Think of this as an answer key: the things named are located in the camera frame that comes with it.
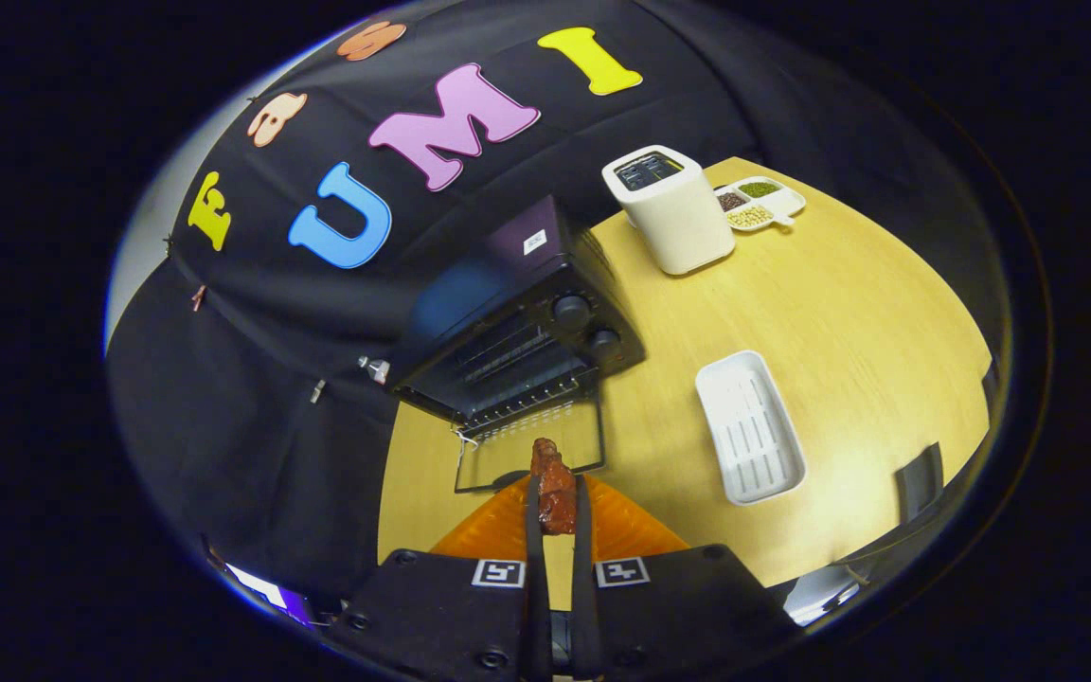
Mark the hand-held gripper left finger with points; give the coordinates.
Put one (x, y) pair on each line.
(536, 606)

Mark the white divided bean dish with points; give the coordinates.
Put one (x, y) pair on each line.
(789, 202)

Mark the clear plastic bottle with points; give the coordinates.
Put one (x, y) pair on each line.
(377, 370)

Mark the pink clip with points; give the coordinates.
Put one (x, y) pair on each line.
(198, 297)

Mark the brown meat slice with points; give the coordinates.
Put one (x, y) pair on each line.
(555, 497)

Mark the black toaster oven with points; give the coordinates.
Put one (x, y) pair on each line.
(527, 284)

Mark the white toaster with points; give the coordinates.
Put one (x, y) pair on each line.
(688, 227)

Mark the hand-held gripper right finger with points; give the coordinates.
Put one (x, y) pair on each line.
(583, 606)

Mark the metal clip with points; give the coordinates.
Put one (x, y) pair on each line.
(317, 391)

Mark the white ribbed tray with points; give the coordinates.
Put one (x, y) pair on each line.
(749, 426)

